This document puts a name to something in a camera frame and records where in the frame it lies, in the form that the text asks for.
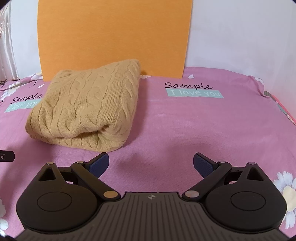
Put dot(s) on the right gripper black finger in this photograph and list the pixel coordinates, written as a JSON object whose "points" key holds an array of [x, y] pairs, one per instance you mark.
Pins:
{"points": [[88, 173], [212, 172]]}

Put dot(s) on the right gripper black finger tip at edge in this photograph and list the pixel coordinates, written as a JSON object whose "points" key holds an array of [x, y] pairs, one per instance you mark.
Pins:
{"points": [[7, 156]]}

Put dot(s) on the tan cable-knit cardigan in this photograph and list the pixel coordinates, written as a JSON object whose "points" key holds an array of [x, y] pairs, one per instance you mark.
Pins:
{"points": [[90, 109]]}

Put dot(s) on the pink floral bed sheet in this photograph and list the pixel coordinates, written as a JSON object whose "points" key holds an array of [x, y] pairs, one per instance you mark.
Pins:
{"points": [[221, 114]]}

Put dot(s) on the beige satin curtain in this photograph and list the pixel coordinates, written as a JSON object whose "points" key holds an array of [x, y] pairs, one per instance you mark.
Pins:
{"points": [[8, 66]]}

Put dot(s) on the orange felt board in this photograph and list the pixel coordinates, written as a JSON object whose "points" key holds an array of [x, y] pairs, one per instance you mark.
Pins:
{"points": [[80, 35]]}

